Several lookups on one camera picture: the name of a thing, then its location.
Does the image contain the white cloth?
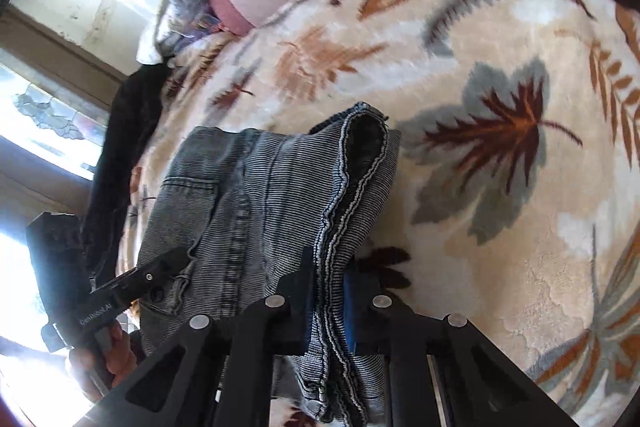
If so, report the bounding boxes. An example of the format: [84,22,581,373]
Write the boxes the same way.
[136,0,173,66]

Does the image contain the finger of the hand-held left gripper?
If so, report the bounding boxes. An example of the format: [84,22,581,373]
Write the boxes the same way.
[91,247,190,304]

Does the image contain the person's left hand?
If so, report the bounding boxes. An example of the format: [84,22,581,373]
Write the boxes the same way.
[67,324,139,402]

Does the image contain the cream leaf-print blanket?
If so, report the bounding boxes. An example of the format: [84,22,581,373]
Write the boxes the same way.
[127,0,640,427]

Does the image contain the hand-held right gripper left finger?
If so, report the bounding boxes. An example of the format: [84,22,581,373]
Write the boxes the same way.
[102,247,321,427]

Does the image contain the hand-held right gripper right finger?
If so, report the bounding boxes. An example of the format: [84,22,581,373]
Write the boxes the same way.
[342,269,583,427]

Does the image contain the grey denim pants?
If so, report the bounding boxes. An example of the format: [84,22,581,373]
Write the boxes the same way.
[135,103,403,427]

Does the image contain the window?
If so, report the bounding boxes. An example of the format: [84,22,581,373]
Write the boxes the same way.
[0,62,111,180]

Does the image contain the black cloth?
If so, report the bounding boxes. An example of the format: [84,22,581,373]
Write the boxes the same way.
[82,63,173,258]

